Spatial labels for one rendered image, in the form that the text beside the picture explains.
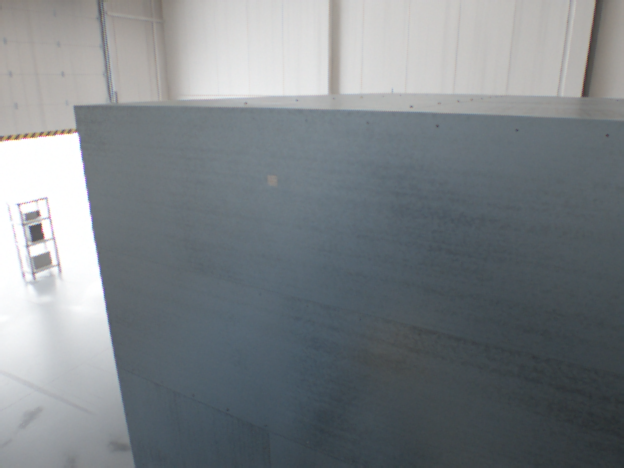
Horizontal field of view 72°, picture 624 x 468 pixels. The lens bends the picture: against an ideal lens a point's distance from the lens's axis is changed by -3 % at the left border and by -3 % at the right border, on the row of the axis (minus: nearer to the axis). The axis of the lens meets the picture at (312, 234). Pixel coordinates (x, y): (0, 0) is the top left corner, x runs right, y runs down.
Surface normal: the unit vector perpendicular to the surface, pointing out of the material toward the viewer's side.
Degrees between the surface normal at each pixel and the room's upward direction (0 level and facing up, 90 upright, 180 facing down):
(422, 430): 90
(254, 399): 90
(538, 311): 90
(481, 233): 90
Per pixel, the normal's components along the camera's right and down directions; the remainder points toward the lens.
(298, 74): -0.47, 0.28
